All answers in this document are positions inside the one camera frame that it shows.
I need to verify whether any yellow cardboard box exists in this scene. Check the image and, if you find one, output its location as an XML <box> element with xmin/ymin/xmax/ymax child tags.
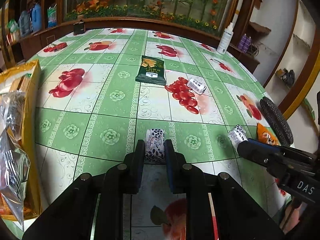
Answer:
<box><xmin>0</xmin><ymin>59</ymin><xmax>43</xmax><ymax>222</ymax></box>

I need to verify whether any pale blue plastic jug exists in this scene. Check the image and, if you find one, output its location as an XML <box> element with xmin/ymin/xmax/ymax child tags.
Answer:
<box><xmin>19</xmin><ymin>10</ymin><xmax>32</xmax><ymax>37</ymax></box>

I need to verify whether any orange cartoon snack packet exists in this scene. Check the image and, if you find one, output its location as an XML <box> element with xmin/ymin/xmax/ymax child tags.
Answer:
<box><xmin>256</xmin><ymin>123</ymin><xmax>280</xmax><ymax>145</ymax></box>

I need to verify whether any white small candy packet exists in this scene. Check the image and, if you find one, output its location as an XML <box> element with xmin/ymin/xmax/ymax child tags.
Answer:
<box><xmin>227</xmin><ymin>125</ymin><xmax>248</xmax><ymax>146</ymax></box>
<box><xmin>186</xmin><ymin>78</ymin><xmax>207</xmax><ymax>95</ymax></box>

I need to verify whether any small dark box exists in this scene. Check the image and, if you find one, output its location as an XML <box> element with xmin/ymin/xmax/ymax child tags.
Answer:
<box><xmin>73</xmin><ymin>20</ymin><xmax>87</xmax><ymax>35</ymax></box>

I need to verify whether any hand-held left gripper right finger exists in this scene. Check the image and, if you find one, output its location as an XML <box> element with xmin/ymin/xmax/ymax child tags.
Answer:
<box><xmin>164</xmin><ymin>139</ymin><xmax>285</xmax><ymax>240</ymax></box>

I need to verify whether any person's right forearm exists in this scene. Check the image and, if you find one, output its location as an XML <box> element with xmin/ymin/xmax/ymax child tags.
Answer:
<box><xmin>280</xmin><ymin>195</ymin><xmax>304</xmax><ymax>234</ymax></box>

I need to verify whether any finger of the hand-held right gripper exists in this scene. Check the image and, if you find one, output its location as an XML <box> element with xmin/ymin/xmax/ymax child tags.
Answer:
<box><xmin>246</xmin><ymin>139</ymin><xmax>317</xmax><ymax>167</ymax></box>
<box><xmin>236</xmin><ymin>141</ymin><xmax>281</xmax><ymax>173</ymax></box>

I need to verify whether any dark green snack packet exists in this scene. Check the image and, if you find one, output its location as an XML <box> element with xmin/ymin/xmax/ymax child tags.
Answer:
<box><xmin>135</xmin><ymin>55</ymin><xmax>167</xmax><ymax>86</ymax></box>

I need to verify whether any white spray bottle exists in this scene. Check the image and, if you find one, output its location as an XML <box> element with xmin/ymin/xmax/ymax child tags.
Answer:
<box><xmin>216</xmin><ymin>22</ymin><xmax>236</xmax><ymax>55</ymax></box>

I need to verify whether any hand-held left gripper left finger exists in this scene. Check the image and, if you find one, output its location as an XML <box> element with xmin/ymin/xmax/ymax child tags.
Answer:
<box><xmin>22</xmin><ymin>139</ymin><xmax>146</xmax><ymax>240</ymax></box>

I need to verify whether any dark shoe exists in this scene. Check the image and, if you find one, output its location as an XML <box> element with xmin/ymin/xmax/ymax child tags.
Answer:
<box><xmin>276</xmin><ymin>68</ymin><xmax>295</xmax><ymax>87</ymax></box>

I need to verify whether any white tube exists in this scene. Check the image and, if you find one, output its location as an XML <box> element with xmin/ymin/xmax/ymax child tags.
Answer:
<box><xmin>232</xmin><ymin>0</ymin><xmax>247</xmax><ymax>30</ymax></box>

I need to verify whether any leaf print candy packet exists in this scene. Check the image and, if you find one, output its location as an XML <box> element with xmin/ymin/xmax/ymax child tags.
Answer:
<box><xmin>144</xmin><ymin>128</ymin><xmax>166</xmax><ymax>162</ymax></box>

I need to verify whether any black patterned disc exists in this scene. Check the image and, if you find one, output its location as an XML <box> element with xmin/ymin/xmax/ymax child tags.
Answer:
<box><xmin>259</xmin><ymin>97</ymin><xmax>293</xmax><ymax>145</ymax></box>

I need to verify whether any green white refill bag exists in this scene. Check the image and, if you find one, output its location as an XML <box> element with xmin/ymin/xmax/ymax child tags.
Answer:
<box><xmin>47</xmin><ymin>3</ymin><xmax>58</xmax><ymax>28</ymax></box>

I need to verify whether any cracker packet with green band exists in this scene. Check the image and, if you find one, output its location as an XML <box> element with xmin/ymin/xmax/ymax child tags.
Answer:
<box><xmin>9</xmin><ymin>76</ymin><xmax>22</xmax><ymax>92</ymax></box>
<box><xmin>19</xmin><ymin>74</ymin><xmax>32</xmax><ymax>92</ymax></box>

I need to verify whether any wooden wall cabinet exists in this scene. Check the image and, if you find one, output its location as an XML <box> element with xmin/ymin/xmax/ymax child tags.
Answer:
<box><xmin>0</xmin><ymin>0</ymin><xmax>263</xmax><ymax>65</ymax></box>

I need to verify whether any flower garden wall panel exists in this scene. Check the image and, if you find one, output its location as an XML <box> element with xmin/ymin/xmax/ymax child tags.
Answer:
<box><xmin>64</xmin><ymin>0</ymin><xmax>234</xmax><ymax>32</ymax></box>

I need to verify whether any small green packet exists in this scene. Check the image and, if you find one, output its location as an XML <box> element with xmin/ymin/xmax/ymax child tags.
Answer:
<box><xmin>7</xmin><ymin>20</ymin><xmax>19</xmax><ymax>34</ymax></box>

